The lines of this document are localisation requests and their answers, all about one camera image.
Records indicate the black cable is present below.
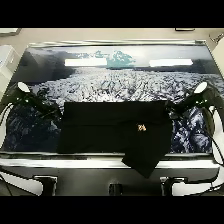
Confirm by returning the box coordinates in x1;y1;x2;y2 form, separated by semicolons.
199;105;224;166

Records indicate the silver frame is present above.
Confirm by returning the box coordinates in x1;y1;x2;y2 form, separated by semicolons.
0;151;224;197

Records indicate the black T-shirt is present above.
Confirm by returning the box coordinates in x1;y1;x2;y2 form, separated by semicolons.
56;99;175;179

